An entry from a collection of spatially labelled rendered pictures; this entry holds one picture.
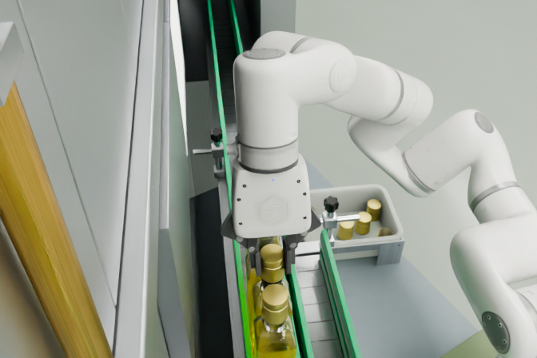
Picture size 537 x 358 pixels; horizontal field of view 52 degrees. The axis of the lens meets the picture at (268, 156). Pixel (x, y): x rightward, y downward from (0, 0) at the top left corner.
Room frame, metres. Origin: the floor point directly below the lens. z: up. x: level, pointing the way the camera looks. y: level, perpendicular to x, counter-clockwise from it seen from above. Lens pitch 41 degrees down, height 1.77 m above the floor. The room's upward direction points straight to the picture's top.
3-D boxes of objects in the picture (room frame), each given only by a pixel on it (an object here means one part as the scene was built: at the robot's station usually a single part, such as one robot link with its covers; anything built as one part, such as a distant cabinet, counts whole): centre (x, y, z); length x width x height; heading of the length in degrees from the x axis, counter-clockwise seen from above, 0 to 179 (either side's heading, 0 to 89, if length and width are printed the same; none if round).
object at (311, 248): (0.73, -0.08, 0.85); 0.09 x 0.04 x 0.07; 97
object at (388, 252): (0.86, -0.15, 0.79); 0.27 x 0.17 x 0.08; 97
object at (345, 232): (0.86, -0.18, 0.79); 0.04 x 0.04 x 0.04
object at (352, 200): (0.86, -0.18, 0.80); 0.22 x 0.17 x 0.09; 97
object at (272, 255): (0.48, -0.01, 1.15); 0.04 x 0.04 x 0.04
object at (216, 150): (0.95, 0.14, 0.94); 0.07 x 0.04 x 0.13; 97
